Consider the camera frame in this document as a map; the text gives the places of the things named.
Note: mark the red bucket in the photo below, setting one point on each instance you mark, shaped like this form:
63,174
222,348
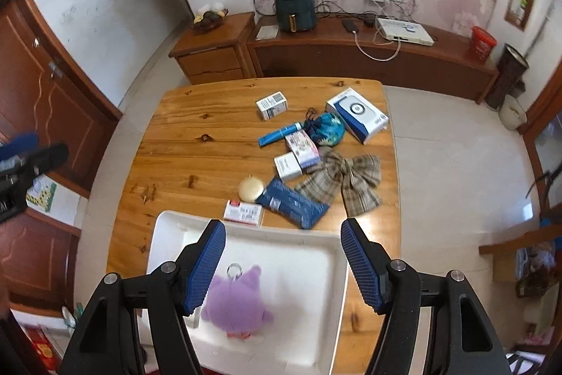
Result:
483,43

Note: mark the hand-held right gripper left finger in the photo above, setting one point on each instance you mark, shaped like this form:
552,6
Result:
206,265

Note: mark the white set-top box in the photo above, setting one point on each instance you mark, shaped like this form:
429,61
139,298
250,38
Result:
404,31

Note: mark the dark green air fryer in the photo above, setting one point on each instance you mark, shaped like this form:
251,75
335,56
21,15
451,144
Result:
293,4

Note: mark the small plain white box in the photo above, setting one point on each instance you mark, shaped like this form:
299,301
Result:
287,167

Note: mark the blue packet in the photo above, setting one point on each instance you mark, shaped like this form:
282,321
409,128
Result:
292,206

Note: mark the dark woven bin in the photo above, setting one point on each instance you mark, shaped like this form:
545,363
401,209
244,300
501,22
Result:
507,76

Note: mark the fruit bowl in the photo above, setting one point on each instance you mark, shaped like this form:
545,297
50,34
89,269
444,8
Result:
210,20

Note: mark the brown wooden door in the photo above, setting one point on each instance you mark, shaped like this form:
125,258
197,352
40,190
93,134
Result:
44,107

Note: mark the yellow green sticker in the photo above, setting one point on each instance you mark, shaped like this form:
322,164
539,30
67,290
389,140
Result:
41,195

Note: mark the wooden television console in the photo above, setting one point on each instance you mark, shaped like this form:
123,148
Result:
351,63

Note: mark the white plastic tray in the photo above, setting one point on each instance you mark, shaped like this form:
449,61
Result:
285,269

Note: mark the wooden nightstand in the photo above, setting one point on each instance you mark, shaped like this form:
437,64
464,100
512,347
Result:
210,54

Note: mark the red printed paper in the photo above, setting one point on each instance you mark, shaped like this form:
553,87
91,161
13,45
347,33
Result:
39,346

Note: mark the small white box dark label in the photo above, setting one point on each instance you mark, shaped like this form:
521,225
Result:
272,105

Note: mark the round cream compact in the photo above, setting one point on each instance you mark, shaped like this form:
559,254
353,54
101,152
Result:
250,188

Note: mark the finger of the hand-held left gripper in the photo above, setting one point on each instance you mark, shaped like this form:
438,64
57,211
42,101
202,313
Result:
19,144
44,159

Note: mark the white and blue router box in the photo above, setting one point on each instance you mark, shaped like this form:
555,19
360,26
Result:
358,113

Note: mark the blue tube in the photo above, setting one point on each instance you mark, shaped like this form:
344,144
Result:
279,134

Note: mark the white bag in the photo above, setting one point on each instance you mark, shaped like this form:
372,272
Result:
513,113

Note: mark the plaid fabric bow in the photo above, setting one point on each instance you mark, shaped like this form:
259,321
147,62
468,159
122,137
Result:
347,177

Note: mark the pink and white box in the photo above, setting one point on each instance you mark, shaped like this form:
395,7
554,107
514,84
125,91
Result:
303,148

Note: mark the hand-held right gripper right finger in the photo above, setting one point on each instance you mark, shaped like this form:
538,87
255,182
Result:
358,265

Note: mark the white card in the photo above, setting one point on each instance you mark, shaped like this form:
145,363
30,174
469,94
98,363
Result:
266,33

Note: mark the red and white box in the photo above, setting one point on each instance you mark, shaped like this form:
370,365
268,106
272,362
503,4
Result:
241,212

